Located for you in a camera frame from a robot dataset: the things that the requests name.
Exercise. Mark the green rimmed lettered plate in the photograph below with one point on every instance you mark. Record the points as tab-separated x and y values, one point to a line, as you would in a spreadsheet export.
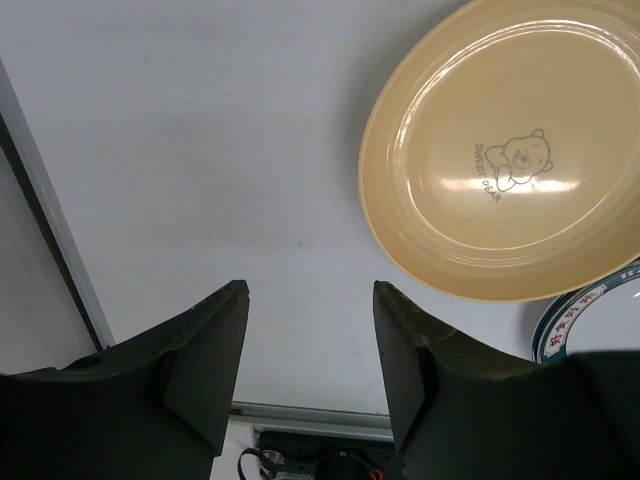
603	316

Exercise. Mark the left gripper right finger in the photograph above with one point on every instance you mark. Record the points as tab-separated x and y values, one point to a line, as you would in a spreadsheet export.
460	409

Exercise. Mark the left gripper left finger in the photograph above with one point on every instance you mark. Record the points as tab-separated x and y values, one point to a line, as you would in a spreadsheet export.
153	407

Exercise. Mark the orange plate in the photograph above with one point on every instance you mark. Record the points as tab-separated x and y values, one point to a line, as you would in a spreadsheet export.
500	162

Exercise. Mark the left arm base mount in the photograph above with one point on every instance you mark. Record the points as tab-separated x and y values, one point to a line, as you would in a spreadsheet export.
283	455

